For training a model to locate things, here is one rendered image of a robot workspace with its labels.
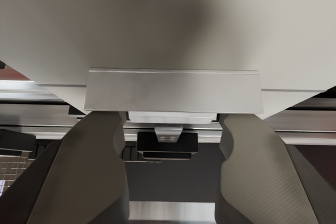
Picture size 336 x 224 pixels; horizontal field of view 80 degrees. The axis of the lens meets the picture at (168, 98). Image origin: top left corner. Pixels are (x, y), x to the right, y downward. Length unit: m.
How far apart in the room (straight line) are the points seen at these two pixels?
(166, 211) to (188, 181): 0.51
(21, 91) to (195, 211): 0.23
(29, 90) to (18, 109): 0.29
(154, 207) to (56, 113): 0.36
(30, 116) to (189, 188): 0.50
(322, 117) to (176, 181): 0.45
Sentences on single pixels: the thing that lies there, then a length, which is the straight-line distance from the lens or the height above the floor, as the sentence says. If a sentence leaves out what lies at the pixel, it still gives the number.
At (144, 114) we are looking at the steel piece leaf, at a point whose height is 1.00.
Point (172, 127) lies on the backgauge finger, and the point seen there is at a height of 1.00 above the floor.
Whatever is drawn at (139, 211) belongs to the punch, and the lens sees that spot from 0.22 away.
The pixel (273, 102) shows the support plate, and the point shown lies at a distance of 0.17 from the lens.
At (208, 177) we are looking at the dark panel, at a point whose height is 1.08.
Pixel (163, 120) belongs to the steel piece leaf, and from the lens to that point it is 0.21.
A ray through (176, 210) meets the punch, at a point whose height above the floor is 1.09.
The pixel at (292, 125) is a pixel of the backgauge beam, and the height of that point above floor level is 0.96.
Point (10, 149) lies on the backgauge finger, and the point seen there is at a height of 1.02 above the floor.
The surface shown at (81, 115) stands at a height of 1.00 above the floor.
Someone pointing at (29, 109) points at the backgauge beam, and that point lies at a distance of 0.56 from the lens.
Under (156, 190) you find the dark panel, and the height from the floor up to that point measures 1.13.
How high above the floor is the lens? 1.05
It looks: 18 degrees down
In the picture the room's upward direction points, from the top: 179 degrees counter-clockwise
